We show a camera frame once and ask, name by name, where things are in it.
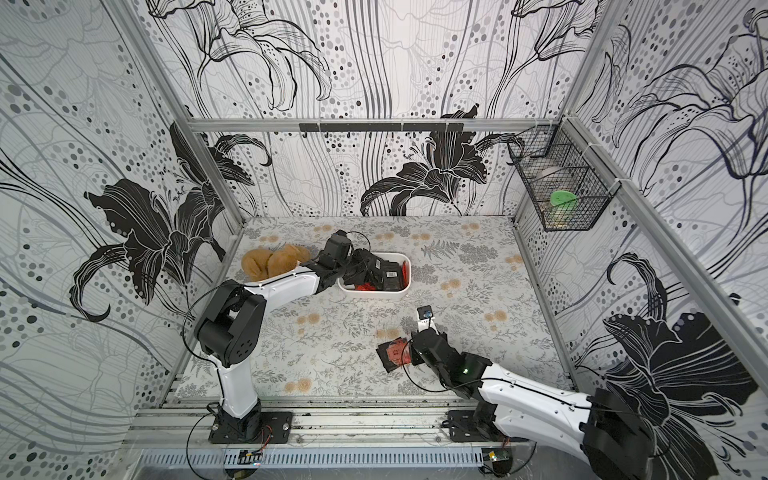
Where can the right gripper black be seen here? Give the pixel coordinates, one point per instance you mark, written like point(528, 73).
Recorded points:
point(405, 349)

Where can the black tea bag sachet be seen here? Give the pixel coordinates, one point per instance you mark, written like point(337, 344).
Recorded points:
point(369, 271)

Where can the brown plush dog toy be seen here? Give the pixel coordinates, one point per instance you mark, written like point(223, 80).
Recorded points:
point(261, 264)

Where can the aluminium corner frame post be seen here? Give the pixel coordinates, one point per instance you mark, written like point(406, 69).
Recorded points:
point(129, 25)

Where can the green lid in basket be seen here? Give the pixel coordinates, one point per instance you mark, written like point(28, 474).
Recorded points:
point(563, 199)

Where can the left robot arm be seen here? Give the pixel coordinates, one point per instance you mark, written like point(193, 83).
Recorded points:
point(230, 326)

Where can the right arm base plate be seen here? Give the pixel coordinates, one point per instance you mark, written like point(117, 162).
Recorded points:
point(466, 426)

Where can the white perforated cable duct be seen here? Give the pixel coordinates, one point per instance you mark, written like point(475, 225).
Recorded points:
point(321, 458)

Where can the black wire basket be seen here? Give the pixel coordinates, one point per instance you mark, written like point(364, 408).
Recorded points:
point(557, 157)

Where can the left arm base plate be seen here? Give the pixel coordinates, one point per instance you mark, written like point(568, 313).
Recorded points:
point(256, 427)

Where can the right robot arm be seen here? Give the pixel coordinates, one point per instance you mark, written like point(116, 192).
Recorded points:
point(598, 429)

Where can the black bar on rail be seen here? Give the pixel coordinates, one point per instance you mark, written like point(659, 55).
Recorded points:
point(327, 127)

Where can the white plastic storage box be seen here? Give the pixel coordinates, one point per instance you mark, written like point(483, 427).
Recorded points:
point(381, 295)

